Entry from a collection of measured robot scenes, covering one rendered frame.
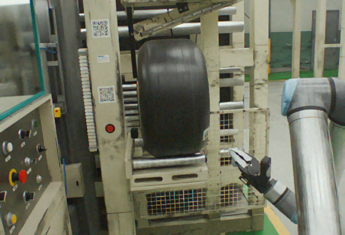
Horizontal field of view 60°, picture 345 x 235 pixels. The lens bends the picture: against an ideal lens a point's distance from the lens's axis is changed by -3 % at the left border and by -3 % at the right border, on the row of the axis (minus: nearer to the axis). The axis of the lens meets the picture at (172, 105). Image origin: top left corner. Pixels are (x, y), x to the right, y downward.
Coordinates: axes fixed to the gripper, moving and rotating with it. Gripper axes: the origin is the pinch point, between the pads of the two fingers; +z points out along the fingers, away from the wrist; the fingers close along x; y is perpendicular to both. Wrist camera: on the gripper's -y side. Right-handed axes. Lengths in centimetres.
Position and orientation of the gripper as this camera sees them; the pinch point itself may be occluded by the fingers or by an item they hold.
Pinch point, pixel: (233, 151)
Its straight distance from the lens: 128.2
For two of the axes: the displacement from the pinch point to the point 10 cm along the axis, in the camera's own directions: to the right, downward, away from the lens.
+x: 6.7, -5.0, 5.5
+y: -2.0, 5.9, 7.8
